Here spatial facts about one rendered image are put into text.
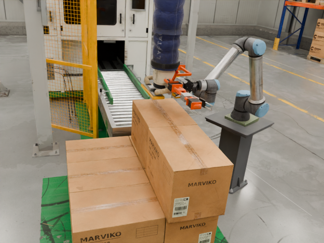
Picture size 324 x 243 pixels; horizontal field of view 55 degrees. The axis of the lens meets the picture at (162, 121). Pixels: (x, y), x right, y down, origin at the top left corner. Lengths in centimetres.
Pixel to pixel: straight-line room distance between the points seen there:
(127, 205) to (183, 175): 52
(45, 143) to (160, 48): 206
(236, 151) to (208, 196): 119
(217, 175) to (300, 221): 149
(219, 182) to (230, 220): 106
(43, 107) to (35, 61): 52
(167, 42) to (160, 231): 136
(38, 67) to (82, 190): 167
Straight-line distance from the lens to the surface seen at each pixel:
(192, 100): 207
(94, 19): 359
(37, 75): 364
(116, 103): 396
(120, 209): 222
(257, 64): 275
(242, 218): 315
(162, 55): 247
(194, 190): 202
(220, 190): 211
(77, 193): 237
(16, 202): 329
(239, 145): 317
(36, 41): 356
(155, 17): 245
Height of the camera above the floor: 197
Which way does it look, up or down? 24 degrees down
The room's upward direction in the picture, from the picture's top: 4 degrees clockwise
